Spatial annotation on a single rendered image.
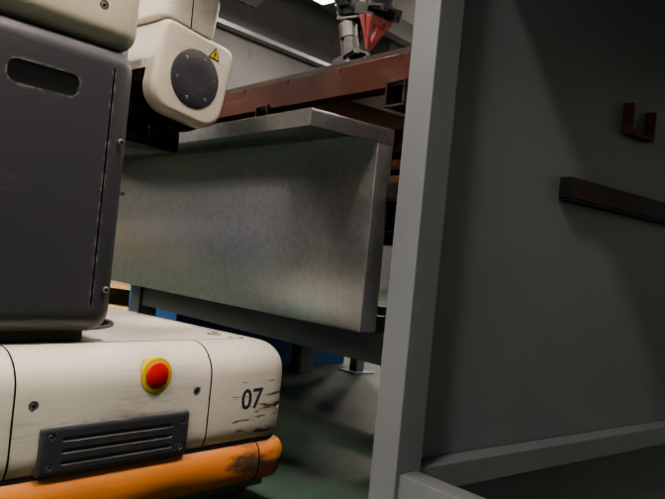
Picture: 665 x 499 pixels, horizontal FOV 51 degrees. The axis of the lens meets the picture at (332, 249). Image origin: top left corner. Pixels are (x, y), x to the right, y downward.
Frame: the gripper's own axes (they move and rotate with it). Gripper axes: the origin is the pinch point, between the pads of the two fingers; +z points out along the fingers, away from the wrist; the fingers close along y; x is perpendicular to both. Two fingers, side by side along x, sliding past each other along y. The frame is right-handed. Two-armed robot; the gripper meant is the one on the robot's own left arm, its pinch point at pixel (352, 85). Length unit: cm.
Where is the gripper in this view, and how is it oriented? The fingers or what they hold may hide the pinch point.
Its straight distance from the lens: 212.4
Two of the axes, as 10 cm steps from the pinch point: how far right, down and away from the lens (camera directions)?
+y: -6.5, 1.8, 7.4
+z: 0.7, 9.8, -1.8
